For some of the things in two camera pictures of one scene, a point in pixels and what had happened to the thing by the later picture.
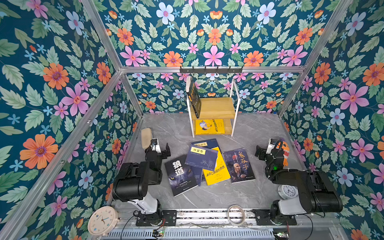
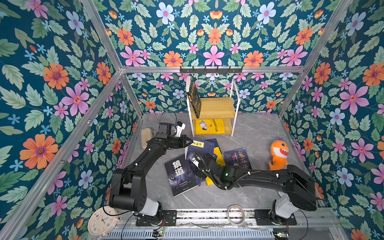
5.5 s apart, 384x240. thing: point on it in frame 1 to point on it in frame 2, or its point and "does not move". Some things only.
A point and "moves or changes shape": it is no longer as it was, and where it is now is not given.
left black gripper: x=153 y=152 to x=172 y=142
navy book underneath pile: x=197 y=172 does not move
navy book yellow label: x=202 y=157 moves or changes shape
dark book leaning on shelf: x=194 y=97 does not move
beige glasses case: x=146 y=137 does not move
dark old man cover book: x=239 y=165 does not move
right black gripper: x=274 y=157 to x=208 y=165
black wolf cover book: x=182 y=176 does not move
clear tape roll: x=243 y=217 does not move
